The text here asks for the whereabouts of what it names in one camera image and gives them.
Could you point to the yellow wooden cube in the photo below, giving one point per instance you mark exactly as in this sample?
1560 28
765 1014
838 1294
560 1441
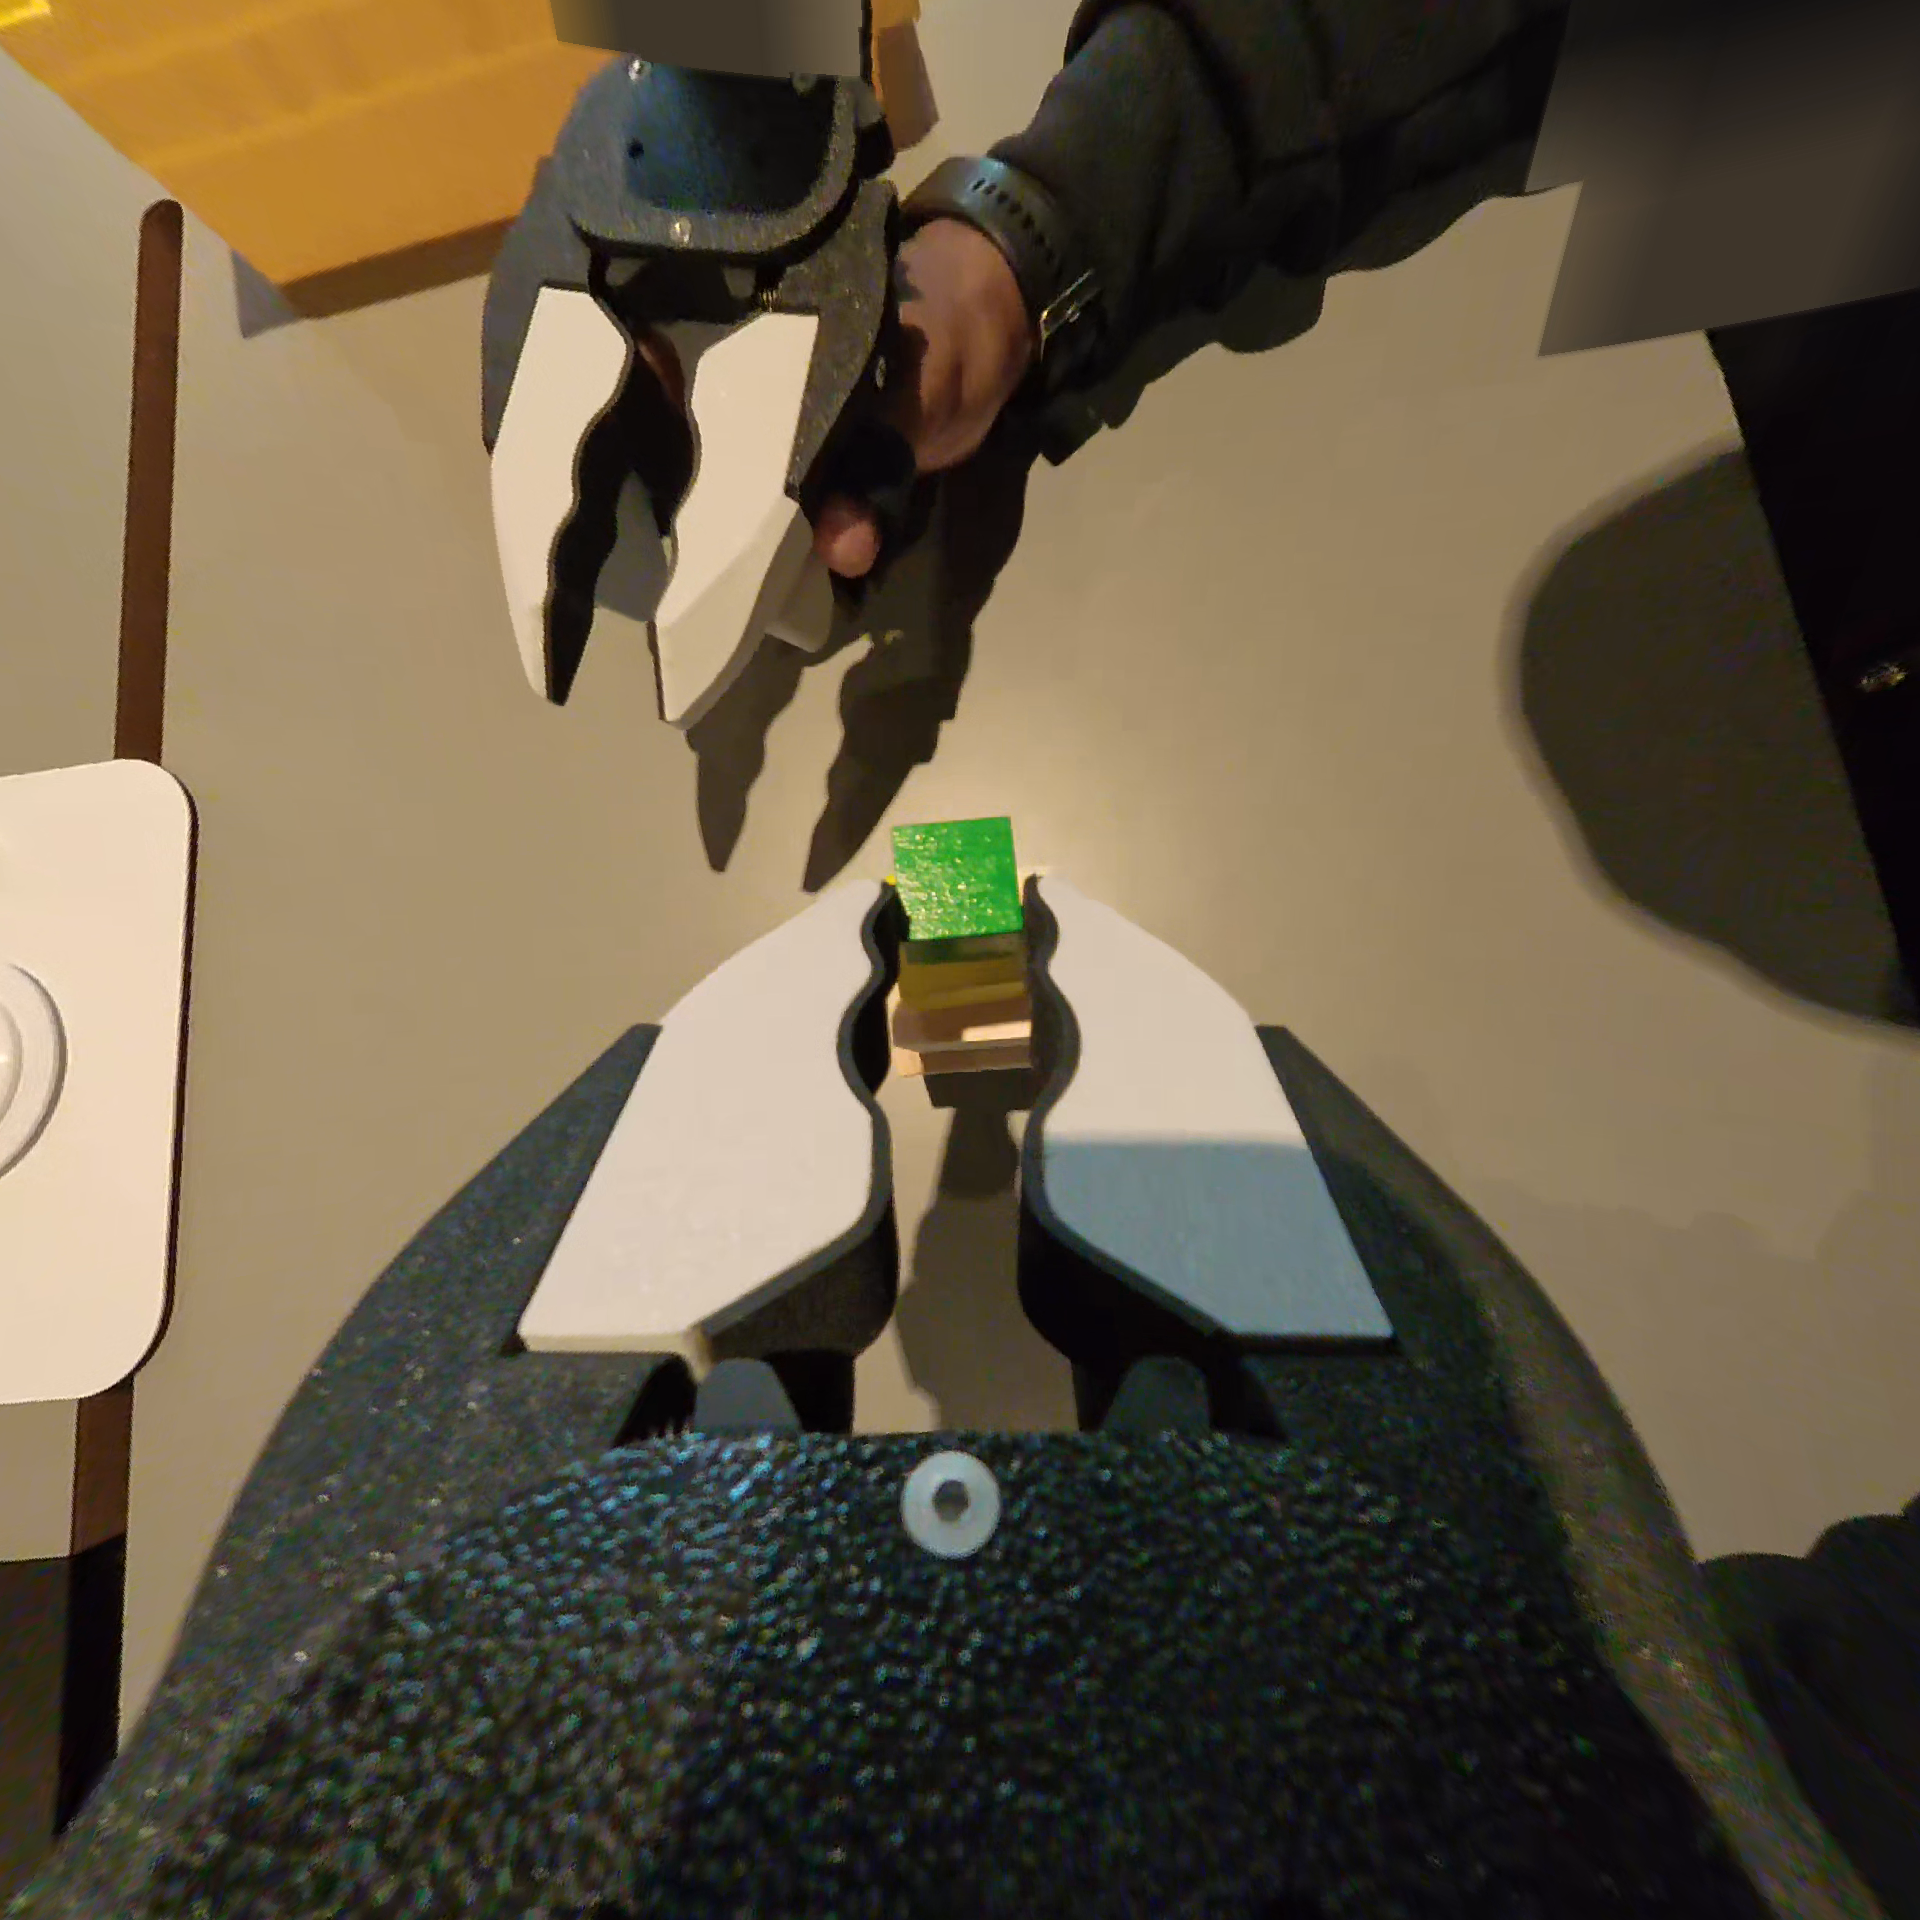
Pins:
968 978

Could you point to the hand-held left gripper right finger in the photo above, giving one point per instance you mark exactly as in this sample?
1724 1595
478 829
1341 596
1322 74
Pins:
1200 1170

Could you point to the person's right hand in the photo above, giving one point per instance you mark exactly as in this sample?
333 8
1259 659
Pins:
961 345

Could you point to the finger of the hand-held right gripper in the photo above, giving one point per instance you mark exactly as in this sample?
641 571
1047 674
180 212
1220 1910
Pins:
735 494
541 465

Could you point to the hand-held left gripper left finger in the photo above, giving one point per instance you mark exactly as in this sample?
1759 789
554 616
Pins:
705 1170

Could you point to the natural wooden cube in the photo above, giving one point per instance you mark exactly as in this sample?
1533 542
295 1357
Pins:
961 1028
975 1072

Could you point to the person's right forearm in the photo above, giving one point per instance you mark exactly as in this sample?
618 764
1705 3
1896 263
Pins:
1274 181

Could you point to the white document stand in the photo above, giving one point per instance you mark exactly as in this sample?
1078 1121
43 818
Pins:
90 1051

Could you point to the black wrist watch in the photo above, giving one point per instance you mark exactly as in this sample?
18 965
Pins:
998 211

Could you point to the yellow plastic bin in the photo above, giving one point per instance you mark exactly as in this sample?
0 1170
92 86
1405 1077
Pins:
300 121

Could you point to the green wooden cube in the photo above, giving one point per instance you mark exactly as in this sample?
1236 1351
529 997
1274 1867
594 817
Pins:
956 882

